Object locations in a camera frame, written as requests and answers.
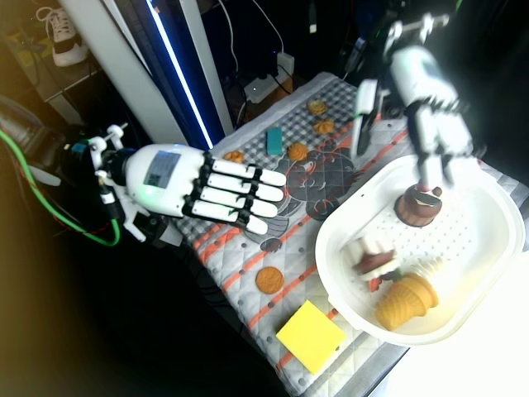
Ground white chocolate-drip fruit cake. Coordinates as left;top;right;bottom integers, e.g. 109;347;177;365
345;235;403;291

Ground chocolate dome cake with cherry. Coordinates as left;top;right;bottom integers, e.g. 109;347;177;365
394;184;443;228

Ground toy ice cream cone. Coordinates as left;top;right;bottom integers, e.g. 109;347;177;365
374;256;446;332

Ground white perforated plastic tray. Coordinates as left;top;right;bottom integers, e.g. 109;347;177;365
314;155;527;347

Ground teal rectangular block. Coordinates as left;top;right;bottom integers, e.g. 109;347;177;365
266;127;284;157

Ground grey shelf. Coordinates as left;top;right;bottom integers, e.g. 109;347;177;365
41;68;104;125

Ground white power strip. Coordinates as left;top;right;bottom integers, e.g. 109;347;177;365
243;74;291;104

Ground round brown biscuit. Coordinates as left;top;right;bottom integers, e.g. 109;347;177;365
255;266;285;295

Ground grey quilt with bear print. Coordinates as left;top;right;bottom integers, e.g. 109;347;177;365
171;72;529;397

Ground white plug adapter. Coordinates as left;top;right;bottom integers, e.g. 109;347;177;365
275;51;295;78

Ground white and black sneaker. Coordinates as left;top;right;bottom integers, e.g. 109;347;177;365
36;6;90;68

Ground yellow square block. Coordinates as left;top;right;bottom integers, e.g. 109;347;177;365
275;299;347;375

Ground green cable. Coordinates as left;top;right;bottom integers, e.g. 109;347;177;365
0;130;122;248

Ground white post with blue light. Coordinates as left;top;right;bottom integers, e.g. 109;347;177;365
60;0;235;152

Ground white cable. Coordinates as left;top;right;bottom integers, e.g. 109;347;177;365
217;0;241;74

